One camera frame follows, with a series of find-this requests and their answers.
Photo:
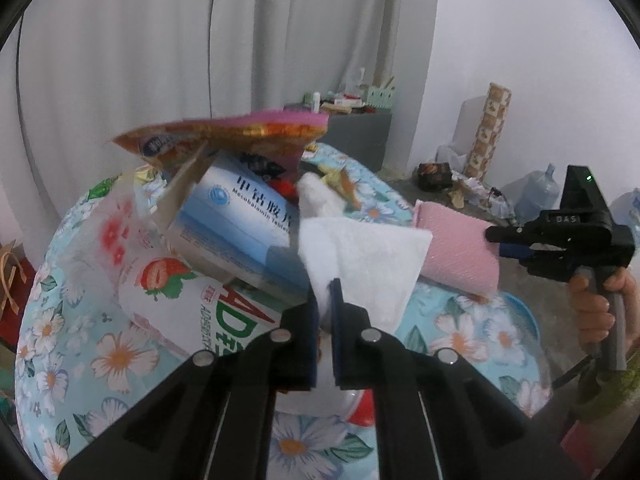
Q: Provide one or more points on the white paper napkin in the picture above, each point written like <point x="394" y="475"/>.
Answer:
<point x="360" y="260"/>

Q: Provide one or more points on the green paper box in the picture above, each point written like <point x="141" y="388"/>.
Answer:
<point x="381" y="97"/>

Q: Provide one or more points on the clear water jug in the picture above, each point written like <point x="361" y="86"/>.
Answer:
<point x="537" y="195"/>
<point x="625" y="212"/>

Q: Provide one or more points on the small white bottle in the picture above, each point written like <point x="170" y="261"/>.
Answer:
<point x="315" y="101"/>

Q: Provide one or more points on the red gift bag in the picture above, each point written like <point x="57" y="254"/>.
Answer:
<point x="12" y="290"/>

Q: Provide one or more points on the blue plastic basin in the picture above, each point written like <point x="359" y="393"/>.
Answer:
<point x="522" y="312"/>

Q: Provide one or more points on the grey cabinet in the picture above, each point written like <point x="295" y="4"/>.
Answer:
<point x="360" y="135"/>

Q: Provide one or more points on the brown box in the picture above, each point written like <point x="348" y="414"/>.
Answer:
<point x="434" y="176"/>

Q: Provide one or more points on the white curtain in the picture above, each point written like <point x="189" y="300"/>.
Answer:
<point x="150" y="35"/>

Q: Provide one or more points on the yellow orange candy wrapper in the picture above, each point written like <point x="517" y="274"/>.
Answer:
<point x="342" y="185"/>

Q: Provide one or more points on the blue white medicine box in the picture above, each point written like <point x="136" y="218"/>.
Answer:
<point x="235" y="225"/>

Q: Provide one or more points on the gold candy wrapper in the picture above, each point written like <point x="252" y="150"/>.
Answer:
<point x="147" y="176"/>

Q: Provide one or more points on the white strawberry print bottle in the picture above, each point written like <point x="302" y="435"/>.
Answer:
<point x="170" y="305"/>

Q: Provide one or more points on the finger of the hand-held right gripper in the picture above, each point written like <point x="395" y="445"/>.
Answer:
<point x="515" y="251"/>
<point x="507" y="234"/>

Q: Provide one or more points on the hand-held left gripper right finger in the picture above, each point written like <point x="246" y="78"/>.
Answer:
<point x="338" y="340"/>

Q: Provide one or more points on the clear red flower plastic wrapper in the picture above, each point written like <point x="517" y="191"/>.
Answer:
<point x="117" y="230"/>

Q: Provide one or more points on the patterned paper roll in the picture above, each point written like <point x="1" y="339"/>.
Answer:
<point x="487" y="130"/>

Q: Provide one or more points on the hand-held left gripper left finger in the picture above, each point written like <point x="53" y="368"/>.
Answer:
<point x="313" y="345"/>

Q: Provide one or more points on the person's right hand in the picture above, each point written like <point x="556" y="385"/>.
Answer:
<point x="592" y="310"/>

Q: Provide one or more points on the green candy wrapper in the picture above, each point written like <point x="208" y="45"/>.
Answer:
<point x="102" y="189"/>

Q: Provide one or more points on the floral tablecloth table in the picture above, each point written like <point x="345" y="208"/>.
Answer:
<point x="115" y="360"/>

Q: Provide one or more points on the pink sponge cloth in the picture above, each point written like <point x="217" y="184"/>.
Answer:
<point x="455" y="245"/>

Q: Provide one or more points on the black red snack packet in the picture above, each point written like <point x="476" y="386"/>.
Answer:
<point x="260" y="164"/>

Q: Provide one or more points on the pink orange snack packet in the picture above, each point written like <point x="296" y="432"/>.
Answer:
<point x="240" y="135"/>

